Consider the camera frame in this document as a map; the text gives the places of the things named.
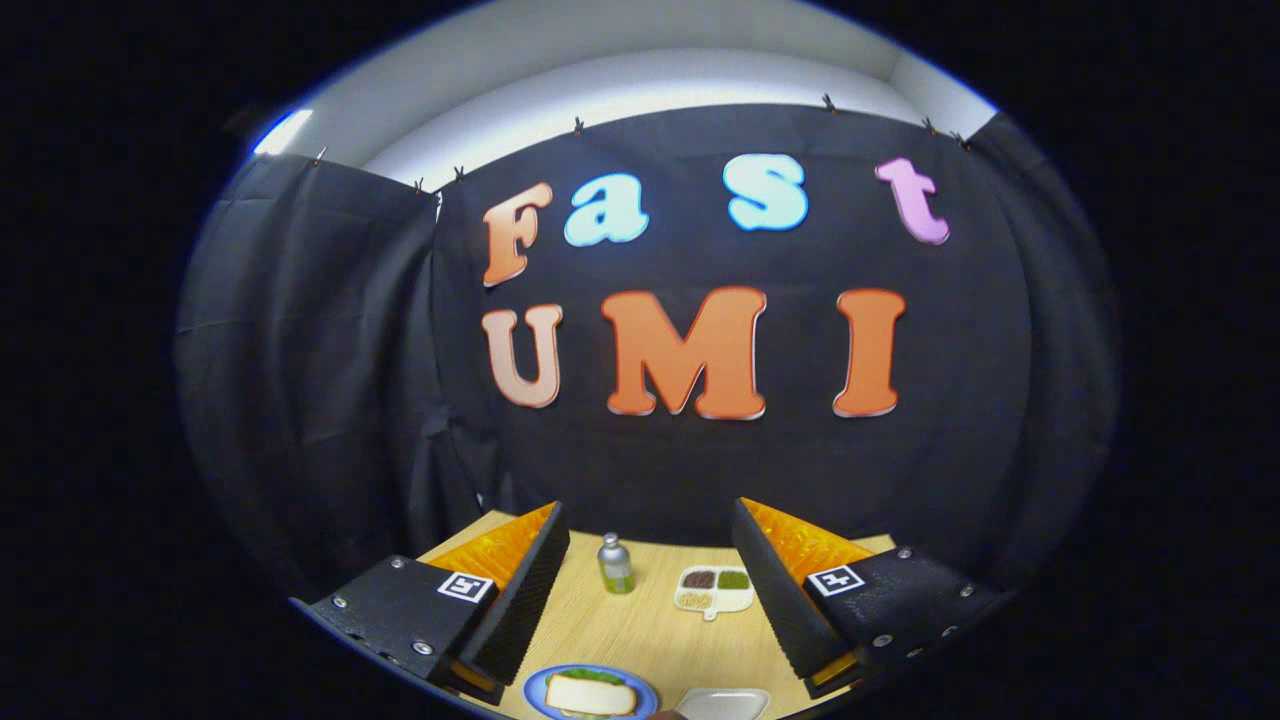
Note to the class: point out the row of black cloth clips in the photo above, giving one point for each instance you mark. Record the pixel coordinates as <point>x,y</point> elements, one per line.
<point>828,103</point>

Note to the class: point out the white divided dish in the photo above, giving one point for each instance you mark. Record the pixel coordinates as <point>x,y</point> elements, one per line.
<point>730,598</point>

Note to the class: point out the green lettuce leaf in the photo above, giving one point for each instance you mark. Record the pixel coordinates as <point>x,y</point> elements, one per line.
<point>597,675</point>

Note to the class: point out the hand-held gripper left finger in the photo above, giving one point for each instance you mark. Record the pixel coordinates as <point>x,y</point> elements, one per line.
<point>525,600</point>

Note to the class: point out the grey rectangular plate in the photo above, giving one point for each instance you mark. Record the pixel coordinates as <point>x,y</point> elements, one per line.
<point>725,705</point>

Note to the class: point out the blue round plate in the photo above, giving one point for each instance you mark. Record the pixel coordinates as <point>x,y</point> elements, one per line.
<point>535,690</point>

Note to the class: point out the green label metal bottle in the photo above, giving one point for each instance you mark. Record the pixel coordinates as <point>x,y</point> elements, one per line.
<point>615,570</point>

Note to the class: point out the toasted bread slice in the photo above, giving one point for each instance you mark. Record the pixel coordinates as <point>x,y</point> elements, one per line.
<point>590,695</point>

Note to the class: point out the yellow soybeans pile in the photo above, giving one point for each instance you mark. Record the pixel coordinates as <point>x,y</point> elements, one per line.
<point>695,599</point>

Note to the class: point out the dark red beans pile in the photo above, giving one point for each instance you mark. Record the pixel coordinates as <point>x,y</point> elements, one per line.
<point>698,578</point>

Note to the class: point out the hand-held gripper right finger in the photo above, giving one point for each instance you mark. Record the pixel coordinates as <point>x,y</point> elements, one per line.
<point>775,600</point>

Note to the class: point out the green mung beans pile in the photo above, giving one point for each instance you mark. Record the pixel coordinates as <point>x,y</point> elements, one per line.
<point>733,578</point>

